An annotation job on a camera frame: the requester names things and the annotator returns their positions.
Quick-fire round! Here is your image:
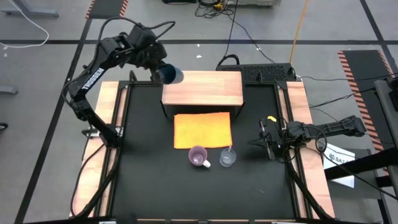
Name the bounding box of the clear plastic cup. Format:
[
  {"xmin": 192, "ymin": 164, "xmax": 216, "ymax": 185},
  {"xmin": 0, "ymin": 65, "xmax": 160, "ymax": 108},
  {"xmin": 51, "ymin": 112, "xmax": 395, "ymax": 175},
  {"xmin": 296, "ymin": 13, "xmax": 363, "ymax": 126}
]
[{"xmin": 219, "ymin": 146, "xmax": 237, "ymax": 168}]

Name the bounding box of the grey equipment base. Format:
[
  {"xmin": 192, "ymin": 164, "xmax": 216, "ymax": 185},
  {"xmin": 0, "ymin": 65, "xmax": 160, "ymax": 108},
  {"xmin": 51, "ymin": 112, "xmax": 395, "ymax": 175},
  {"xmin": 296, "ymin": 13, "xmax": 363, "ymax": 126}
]
[{"xmin": 225, "ymin": 0, "xmax": 282, "ymax": 7}]

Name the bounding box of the yellow orange cloth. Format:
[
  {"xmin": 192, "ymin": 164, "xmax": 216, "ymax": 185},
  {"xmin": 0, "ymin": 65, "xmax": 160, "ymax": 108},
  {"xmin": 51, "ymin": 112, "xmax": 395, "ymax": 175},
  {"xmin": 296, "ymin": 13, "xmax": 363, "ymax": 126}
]
[{"xmin": 173, "ymin": 111, "xmax": 233, "ymax": 150}]

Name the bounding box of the wooden shelf with black legs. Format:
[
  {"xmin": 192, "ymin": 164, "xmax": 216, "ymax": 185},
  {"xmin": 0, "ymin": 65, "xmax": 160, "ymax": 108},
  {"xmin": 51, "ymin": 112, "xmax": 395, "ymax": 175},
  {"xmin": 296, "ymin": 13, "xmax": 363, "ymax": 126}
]
[{"xmin": 160, "ymin": 70, "xmax": 246, "ymax": 119}]

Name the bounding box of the black hazard-striped floor mat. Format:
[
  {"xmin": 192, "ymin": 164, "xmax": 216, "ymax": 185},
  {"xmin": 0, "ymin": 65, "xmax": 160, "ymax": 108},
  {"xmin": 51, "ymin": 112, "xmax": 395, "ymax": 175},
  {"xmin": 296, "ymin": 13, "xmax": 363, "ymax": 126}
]
[
  {"xmin": 85, "ymin": 0, "xmax": 129, "ymax": 20},
  {"xmin": 337, "ymin": 49, "xmax": 398, "ymax": 177}
]

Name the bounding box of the black table side cable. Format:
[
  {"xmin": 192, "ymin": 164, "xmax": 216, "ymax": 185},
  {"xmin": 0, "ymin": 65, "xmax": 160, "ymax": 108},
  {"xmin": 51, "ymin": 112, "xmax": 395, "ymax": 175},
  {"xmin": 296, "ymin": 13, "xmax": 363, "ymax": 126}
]
[{"xmin": 70, "ymin": 142, "xmax": 106, "ymax": 217}]

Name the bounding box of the light wooden side board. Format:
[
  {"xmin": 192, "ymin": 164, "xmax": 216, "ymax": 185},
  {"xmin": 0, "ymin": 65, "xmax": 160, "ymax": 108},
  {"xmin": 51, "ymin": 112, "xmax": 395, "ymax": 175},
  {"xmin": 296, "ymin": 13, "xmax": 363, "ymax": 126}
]
[
  {"xmin": 70, "ymin": 81, "xmax": 128, "ymax": 218},
  {"xmin": 278, "ymin": 81, "xmax": 336, "ymax": 218}
]

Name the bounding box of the dark blue plastic cup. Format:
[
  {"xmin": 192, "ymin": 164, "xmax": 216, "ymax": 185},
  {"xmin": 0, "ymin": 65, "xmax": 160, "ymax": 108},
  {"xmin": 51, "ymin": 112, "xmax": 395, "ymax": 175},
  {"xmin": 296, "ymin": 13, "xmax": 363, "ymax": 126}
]
[{"xmin": 157, "ymin": 63, "xmax": 185, "ymax": 85}]

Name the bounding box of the white paper sign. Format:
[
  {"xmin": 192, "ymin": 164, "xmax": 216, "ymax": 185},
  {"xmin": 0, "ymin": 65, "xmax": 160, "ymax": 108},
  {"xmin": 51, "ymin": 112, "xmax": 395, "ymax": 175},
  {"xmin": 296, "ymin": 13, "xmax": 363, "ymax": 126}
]
[{"xmin": 322, "ymin": 142, "xmax": 356, "ymax": 189}]

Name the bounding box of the yellow hanging cable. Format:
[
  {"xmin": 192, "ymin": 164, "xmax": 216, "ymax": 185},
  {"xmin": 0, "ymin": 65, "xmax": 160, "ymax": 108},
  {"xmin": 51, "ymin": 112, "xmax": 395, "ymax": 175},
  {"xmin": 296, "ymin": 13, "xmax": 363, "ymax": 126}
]
[{"xmin": 289, "ymin": 0, "xmax": 310, "ymax": 65}]

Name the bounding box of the black metal table frame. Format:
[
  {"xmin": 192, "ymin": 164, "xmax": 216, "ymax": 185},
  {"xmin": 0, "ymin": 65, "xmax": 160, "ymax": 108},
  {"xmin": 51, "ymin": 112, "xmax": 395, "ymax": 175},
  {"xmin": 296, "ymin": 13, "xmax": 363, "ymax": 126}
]
[{"xmin": 70, "ymin": 70, "xmax": 336, "ymax": 224}]

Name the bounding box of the grey desk leg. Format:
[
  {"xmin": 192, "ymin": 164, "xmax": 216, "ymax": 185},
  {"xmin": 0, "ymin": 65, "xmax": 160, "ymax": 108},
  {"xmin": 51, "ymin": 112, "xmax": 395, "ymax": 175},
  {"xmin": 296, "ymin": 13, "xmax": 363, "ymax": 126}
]
[{"xmin": 0, "ymin": 0, "xmax": 60, "ymax": 18}]

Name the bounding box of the white floor cable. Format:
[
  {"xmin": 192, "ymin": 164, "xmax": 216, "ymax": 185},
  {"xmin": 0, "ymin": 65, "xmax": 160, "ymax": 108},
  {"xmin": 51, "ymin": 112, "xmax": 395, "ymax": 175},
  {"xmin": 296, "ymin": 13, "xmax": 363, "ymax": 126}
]
[{"xmin": 0, "ymin": 0, "xmax": 50, "ymax": 49}]

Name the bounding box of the black metal beam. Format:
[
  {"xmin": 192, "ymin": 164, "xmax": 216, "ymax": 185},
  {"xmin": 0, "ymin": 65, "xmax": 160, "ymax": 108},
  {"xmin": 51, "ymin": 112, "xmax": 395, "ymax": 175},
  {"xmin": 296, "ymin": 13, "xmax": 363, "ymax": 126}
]
[{"xmin": 325, "ymin": 147, "xmax": 398, "ymax": 182}]

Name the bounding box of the black floor cable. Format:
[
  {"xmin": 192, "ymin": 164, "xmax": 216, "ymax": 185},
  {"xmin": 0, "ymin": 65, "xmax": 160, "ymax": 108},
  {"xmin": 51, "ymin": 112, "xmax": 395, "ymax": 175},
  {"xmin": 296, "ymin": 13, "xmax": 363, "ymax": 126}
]
[
  {"xmin": 223, "ymin": 0, "xmax": 240, "ymax": 66},
  {"xmin": 226, "ymin": 14, "xmax": 277, "ymax": 65}
]

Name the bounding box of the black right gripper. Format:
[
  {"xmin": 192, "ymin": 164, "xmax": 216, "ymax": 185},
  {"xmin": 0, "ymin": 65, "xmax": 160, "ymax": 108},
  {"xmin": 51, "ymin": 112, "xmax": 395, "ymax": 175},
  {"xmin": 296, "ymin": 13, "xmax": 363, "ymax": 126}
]
[{"xmin": 248, "ymin": 119, "xmax": 290, "ymax": 161}]

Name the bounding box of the purple white ceramic mug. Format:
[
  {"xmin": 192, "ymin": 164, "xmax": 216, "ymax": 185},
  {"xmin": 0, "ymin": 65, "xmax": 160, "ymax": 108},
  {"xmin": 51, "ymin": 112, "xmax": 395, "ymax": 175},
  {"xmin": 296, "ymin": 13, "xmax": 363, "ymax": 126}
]
[{"xmin": 188, "ymin": 145, "xmax": 211, "ymax": 169}]

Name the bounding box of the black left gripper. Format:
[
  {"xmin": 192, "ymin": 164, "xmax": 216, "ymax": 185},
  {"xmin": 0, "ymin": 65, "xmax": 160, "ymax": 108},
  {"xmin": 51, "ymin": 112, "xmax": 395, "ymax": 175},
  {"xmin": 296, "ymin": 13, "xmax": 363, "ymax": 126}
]
[{"xmin": 126, "ymin": 24, "xmax": 171, "ymax": 84}]

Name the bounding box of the grey furniture foot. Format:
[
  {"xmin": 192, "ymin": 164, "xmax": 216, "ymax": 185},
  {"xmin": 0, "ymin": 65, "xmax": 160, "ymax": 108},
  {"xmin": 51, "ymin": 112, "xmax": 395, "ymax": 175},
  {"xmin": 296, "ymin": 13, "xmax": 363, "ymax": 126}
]
[{"xmin": 0, "ymin": 84, "xmax": 19, "ymax": 95}]

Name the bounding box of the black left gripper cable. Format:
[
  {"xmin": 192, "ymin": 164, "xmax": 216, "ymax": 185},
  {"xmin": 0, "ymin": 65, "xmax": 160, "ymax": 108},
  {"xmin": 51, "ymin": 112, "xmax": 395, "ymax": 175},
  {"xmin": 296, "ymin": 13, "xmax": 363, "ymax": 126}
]
[{"xmin": 93, "ymin": 17, "xmax": 177, "ymax": 63}]

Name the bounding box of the black cable bundle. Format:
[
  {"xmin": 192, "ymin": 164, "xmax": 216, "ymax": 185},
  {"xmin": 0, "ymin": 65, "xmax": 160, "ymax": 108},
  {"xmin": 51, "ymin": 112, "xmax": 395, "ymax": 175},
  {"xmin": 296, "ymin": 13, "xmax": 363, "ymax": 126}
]
[{"xmin": 195, "ymin": 0, "xmax": 237, "ymax": 19}]

